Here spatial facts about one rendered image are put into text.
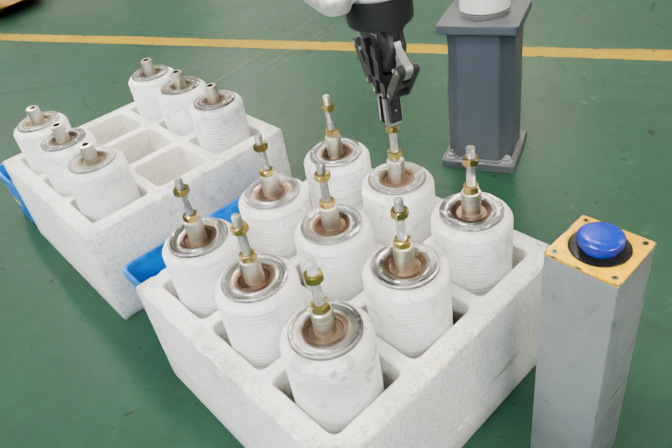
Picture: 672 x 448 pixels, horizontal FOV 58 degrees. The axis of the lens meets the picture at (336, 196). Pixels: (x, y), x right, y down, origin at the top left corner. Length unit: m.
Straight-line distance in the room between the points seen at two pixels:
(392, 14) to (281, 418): 0.43
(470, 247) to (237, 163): 0.51
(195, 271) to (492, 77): 0.67
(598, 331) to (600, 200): 0.60
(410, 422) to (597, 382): 0.19
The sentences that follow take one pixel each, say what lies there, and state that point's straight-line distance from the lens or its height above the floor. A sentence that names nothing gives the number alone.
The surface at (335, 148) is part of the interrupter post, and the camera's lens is 0.85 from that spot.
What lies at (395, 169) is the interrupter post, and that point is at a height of 0.27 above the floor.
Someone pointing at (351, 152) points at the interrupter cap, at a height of 0.25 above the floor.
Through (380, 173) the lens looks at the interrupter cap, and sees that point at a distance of 0.80.
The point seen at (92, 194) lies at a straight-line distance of 1.00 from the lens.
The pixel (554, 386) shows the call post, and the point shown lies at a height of 0.14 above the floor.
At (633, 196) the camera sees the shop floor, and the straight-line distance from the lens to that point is 1.20.
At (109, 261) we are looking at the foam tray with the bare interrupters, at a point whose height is 0.12.
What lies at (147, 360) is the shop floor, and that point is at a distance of 1.00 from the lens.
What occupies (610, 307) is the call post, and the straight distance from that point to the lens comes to 0.58.
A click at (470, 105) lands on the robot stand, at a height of 0.14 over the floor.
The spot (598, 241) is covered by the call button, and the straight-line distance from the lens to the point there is 0.57.
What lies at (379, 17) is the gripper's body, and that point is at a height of 0.48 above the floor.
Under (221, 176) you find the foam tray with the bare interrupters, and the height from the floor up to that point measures 0.15.
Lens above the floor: 0.69
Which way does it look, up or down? 35 degrees down
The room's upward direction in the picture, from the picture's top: 10 degrees counter-clockwise
